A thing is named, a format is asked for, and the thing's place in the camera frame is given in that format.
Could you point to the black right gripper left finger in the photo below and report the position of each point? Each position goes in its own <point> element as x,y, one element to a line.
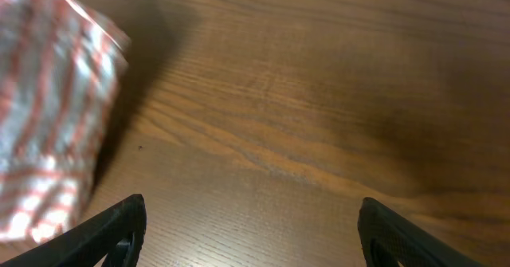
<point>113,237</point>

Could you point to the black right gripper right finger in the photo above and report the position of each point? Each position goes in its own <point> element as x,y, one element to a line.
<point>388,239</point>

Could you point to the red white striped shirt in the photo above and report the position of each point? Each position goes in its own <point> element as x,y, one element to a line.
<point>61,64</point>

